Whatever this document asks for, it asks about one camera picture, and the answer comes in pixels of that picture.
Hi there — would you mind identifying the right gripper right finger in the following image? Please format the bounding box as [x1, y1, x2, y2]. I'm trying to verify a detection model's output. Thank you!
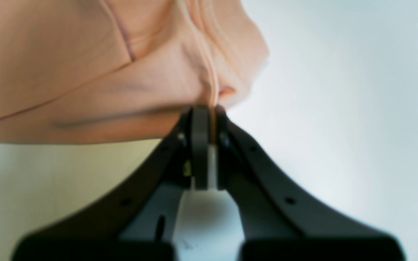
[214, 106, 405, 261]

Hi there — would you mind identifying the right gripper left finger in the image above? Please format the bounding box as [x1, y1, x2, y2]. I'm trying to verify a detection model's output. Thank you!
[12, 106, 209, 261]

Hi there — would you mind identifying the peach pink T-shirt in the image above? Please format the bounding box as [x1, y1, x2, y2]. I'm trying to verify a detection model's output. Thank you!
[0, 0, 269, 144]

